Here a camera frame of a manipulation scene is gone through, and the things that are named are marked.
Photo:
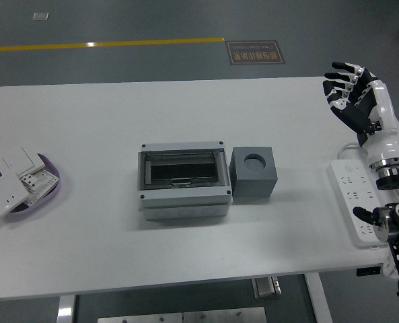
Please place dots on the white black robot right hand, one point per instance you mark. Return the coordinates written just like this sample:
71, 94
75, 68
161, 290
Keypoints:
384, 134

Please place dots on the transparent hinged box lid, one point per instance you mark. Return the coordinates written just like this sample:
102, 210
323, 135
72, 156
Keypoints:
182, 168

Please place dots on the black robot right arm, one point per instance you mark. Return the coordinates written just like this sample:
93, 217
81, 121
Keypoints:
392, 183

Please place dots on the grey cube with round hole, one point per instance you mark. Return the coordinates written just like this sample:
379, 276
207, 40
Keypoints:
253, 183

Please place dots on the grey plastic junction box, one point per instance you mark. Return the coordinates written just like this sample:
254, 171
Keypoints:
182, 202

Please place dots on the white power strip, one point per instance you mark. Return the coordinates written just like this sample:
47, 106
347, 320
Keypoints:
350, 188

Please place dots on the black table control panel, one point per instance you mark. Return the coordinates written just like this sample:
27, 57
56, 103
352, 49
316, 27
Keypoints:
368, 271

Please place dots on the brown floor sign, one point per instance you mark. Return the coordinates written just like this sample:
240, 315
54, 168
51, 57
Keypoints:
256, 53

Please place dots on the white table leg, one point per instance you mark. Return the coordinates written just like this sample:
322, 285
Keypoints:
65, 309
318, 299

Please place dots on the yellow floor line tape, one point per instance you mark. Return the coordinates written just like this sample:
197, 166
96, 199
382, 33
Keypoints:
118, 43

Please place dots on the white perforated plate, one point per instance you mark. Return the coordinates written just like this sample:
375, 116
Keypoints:
46, 180

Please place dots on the purple tray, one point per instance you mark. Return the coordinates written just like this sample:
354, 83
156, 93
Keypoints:
37, 206

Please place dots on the small white socket insert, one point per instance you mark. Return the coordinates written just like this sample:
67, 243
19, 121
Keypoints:
29, 181

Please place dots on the small silver floor plate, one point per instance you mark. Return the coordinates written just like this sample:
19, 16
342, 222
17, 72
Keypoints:
40, 16

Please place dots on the metal table bracket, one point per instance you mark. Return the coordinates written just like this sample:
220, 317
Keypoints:
265, 287

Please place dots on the grey metal base plate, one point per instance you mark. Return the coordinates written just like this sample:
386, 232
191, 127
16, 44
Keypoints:
182, 316

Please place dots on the white wall switch panel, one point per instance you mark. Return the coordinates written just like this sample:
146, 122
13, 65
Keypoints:
21, 159

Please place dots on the white wall socket panel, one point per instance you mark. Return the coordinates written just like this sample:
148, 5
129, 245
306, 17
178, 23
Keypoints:
2, 198

